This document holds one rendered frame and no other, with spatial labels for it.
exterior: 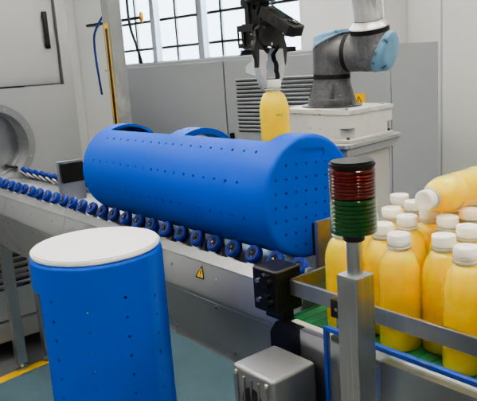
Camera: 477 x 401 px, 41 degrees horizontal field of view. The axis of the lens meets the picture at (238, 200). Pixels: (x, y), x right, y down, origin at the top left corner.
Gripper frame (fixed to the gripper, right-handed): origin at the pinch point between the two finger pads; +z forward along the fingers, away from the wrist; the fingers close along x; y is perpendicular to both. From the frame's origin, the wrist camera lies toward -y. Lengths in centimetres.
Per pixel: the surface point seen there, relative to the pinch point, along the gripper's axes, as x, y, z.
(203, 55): -236, 346, -16
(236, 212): 14.7, -1.2, 27.8
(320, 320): 18, -30, 45
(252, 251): 11.5, -1.9, 37.5
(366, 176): 37, -58, 11
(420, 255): 7, -44, 32
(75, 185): 0, 116, 35
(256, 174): 13.2, -7.6, 18.7
